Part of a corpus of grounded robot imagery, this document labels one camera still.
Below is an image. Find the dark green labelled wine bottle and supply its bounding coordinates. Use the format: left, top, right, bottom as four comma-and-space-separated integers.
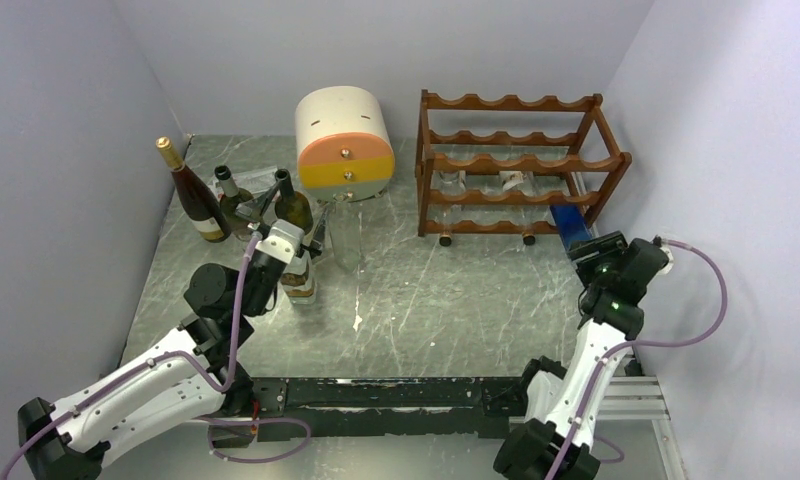
214, 165, 254, 242

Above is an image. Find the dark wine bottle white label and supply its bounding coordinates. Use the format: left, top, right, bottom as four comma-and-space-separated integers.
274, 169, 314, 234

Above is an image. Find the clear glass bottle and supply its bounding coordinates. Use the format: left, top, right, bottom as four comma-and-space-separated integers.
328, 195, 363, 272

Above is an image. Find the blue labelled clear bottle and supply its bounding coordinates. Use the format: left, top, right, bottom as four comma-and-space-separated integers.
549, 205, 593, 250

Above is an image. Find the dark gold-capped wine bottle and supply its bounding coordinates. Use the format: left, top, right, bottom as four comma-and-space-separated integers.
155, 136, 231, 243

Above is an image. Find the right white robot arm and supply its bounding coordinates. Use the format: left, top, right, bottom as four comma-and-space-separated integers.
493, 232, 671, 479

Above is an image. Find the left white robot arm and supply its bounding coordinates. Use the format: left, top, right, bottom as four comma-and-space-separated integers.
13, 169, 321, 479

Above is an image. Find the brown wooden wine rack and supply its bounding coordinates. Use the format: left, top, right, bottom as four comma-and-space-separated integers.
414, 90, 632, 237

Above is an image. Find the clear plastic ruler package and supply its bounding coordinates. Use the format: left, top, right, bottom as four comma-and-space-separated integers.
232, 166, 278, 197

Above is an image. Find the white round drawer cabinet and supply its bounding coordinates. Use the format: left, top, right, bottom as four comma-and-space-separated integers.
294, 86, 395, 202

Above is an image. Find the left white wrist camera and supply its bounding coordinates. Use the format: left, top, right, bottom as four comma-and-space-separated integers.
254, 219, 305, 264

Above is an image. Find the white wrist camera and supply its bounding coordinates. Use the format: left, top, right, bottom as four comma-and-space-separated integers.
652, 236, 675, 276
254, 219, 305, 264

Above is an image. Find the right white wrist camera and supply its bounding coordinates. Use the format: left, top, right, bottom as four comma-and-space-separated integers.
652, 236, 675, 276

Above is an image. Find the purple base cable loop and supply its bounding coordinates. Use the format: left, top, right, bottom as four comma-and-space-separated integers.
194, 415, 313, 464

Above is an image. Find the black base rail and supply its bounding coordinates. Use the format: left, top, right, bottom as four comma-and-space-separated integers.
253, 377, 528, 439

